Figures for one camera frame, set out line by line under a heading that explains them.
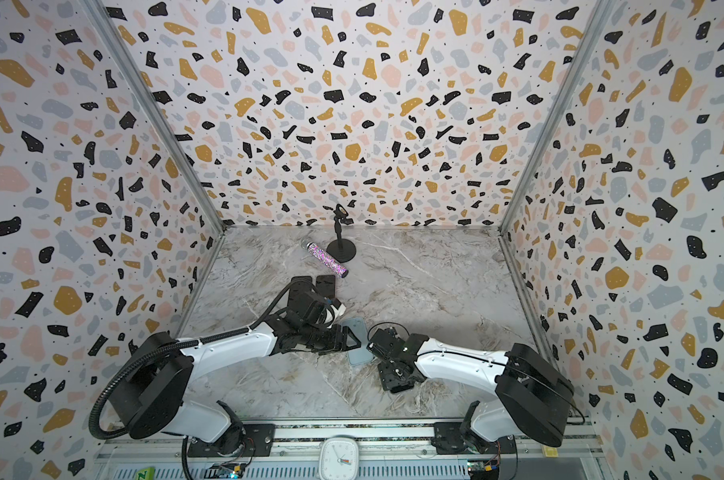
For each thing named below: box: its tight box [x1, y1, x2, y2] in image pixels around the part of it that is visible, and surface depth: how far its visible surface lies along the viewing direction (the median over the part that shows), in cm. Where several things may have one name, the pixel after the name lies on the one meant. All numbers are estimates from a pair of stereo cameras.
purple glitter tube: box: [300, 238, 349, 278], surface depth 112 cm
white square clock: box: [319, 436, 359, 480], surface depth 70 cm
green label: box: [134, 467, 155, 480], surface depth 69 cm
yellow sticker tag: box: [544, 445, 559, 458], surface depth 73 cm
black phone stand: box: [323, 204, 357, 263], surface depth 115 cm
